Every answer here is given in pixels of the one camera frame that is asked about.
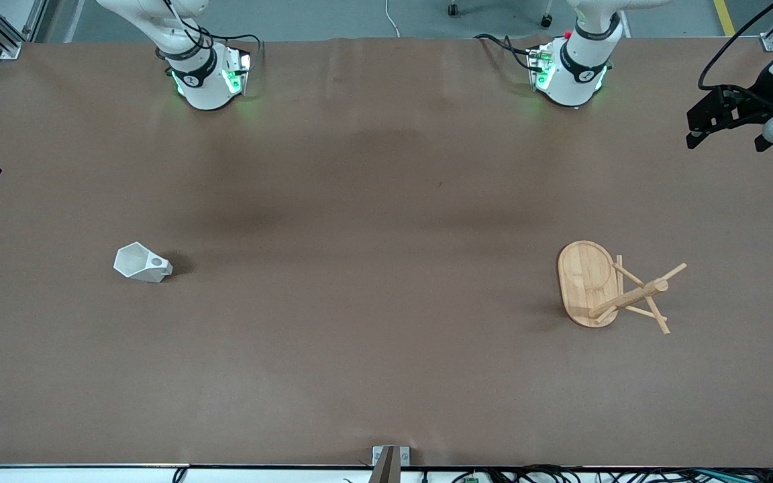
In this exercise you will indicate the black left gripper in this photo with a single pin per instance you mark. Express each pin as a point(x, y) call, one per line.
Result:
point(764, 90)

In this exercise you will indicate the white faceted cup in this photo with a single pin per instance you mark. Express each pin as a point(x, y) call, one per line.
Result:
point(135, 261)

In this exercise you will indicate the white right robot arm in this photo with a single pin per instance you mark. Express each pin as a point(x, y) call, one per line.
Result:
point(202, 80)

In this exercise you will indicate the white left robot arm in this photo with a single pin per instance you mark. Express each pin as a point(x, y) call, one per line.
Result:
point(578, 64)

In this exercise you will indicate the wooden cup rack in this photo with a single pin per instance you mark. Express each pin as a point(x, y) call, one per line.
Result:
point(584, 282)

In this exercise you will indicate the black chair caster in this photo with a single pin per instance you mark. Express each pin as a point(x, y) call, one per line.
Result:
point(452, 9)
point(546, 21)

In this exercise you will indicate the brown table cover sheet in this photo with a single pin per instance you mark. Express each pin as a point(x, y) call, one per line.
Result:
point(386, 302)

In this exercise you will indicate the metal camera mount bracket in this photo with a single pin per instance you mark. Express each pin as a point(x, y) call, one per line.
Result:
point(390, 459)

